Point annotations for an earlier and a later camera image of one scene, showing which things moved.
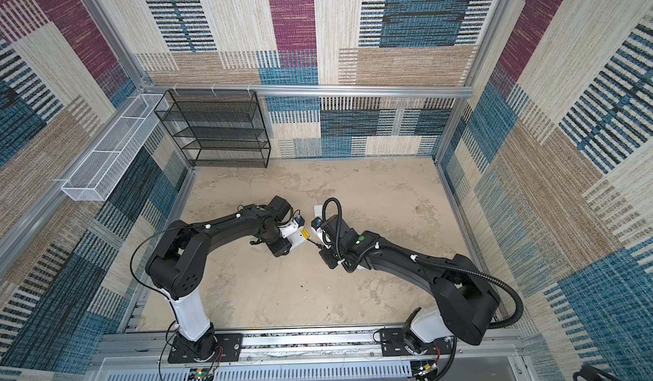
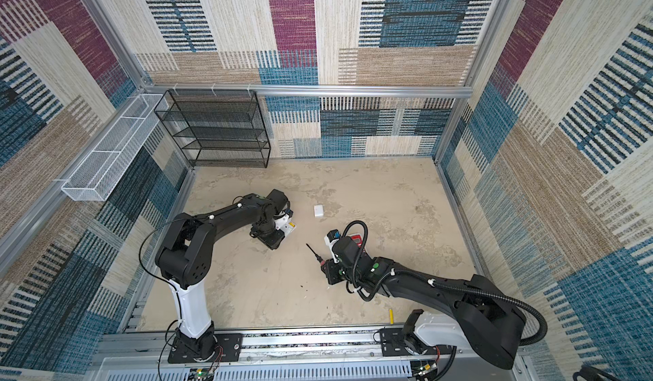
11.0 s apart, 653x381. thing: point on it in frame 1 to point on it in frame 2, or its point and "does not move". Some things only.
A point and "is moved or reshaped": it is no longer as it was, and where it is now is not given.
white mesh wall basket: [101, 170] does not move
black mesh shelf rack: [217, 128] does not move
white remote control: [297, 239] is moved or reshaped
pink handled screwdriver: [306, 235] to [318, 258]
